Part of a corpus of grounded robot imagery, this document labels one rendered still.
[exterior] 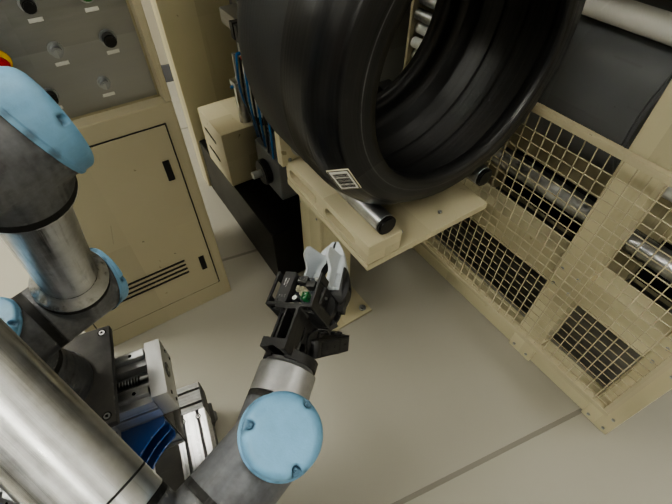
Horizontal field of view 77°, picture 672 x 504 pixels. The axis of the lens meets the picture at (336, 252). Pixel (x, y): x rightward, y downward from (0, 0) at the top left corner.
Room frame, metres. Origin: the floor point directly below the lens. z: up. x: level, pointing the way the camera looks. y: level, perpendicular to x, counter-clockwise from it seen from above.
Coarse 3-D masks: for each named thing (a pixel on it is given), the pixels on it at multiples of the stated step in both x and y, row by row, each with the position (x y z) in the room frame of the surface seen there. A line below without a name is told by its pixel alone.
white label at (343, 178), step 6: (330, 174) 0.55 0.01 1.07; (336, 174) 0.55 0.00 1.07; (342, 174) 0.55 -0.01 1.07; (348, 174) 0.55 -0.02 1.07; (336, 180) 0.56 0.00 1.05; (342, 180) 0.56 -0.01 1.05; (348, 180) 0.55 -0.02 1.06; (354, 180) 0.55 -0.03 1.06; (342, 186) 0.56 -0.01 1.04; (348, 186) 0.56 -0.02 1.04; (354, 186) 0.56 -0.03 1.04; (360, 186) 0.56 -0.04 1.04
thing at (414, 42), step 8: (416, 0) 1.26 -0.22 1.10; (424, 0) 1.24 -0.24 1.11; (432, 0) 1.22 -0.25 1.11; (416, 8) 1.26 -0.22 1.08; (424, 8) 1.28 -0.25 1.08; (432, 8) 1.22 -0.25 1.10; (416, 16) 1.24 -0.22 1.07; (424, 16) 1.22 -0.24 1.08; (416, 24) 1.26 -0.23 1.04; (424, 24) 1.25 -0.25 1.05; (408, 32) 1.26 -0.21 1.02; (416, 32) 1.26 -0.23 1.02; (424, 32) 1.22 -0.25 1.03; (408, 40) 1.25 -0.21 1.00; (416, 40) 1.24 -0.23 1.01; (408, 48) 1.25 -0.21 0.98; (416, 48) 1.23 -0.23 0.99; (408, 56) 1.26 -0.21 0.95
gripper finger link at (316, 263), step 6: (306, 252) 0.41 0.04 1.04; (312, 252) 0.42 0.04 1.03; (318, 252) 0.43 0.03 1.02; (324, 252) 0.44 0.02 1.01; (306, 258) 0.40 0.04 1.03; (312, 258) 0.41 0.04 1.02; (318, 258) 0.42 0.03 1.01; (324, 258) 0.42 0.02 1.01; (306, 264) 0.40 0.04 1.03; (312, 264) 0.40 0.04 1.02; (318, 264) 0.41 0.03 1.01; (324, 264) 0.41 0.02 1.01; (306, 270) 0.39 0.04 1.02; (312, 270) 0.40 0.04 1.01; (318, 270) 0.40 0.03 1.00; (324, 270) 0.41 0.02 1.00; (312, 276) 0.39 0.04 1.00; (318, 276) 0.39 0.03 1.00
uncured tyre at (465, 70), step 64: (256, 0) 0.67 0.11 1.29; (320, 0) 0.57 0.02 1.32; (384, 0) 0.56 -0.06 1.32; (448, 0) 1.03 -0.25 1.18; (512, 0) 0.97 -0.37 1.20; (576, 0) 0.78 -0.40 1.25; (256, 64) 0.66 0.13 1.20; (320, 64) 0.54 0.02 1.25; (448, 64) 1.01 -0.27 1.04; (512, 64) 0.91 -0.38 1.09; (320, 128) 0.54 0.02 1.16; (384, 128) 0.91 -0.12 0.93; (448, 128) 0.87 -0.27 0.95; (512, 128) 0.76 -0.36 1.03; (384, 192) 0.58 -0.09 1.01
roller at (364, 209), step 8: (352, 200) 0.67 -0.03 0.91; (360, 208) 0.64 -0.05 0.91; (368, 208) 0.63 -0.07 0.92; (376, 208) 0.63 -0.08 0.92; (384, 208) 0.64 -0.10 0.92; (368, 216) 0.62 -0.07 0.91; (376, 216) 0.61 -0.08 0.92; (384, 216) 0.61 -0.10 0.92; (392, 216) 0.61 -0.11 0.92; (376, 224) 0.60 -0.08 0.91; (384, 224) 0.59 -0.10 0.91; (392, 224) 0.61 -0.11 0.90; (384, 232) 0.60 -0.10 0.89
